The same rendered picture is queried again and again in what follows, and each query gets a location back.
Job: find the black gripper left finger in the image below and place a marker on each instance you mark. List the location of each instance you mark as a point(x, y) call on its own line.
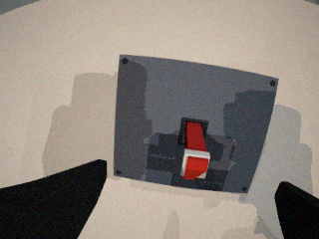
point(56, 207)

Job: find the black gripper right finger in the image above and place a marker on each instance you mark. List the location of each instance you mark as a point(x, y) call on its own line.
point(298, 212)

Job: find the dark grey sloped panel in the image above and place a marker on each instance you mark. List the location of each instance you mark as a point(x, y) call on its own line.
point(156, 97)

